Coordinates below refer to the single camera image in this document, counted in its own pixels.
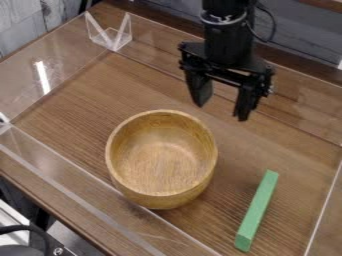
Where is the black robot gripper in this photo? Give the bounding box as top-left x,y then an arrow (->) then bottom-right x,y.
179,11 -> 274,121

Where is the green rectangular block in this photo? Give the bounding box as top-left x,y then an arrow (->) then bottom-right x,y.
233,169 -> 279,252

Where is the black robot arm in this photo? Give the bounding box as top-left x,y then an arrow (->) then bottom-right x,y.
177,0 -> 276,121

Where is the brown wooden bowl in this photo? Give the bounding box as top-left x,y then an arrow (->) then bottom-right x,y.
104,109 -> 217,209

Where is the clear acrylic tray enclosure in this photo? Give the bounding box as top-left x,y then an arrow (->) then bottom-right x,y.
0,6 -> 342,256

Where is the clear acrylic corner bracket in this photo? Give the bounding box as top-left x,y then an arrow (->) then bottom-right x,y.
84,12 -> 132,52

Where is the black metal table frame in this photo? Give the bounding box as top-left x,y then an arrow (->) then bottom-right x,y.
0,177 -> 78,256

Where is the black cable bottom left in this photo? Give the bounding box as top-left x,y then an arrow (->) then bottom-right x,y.
0,225 -> 48,256

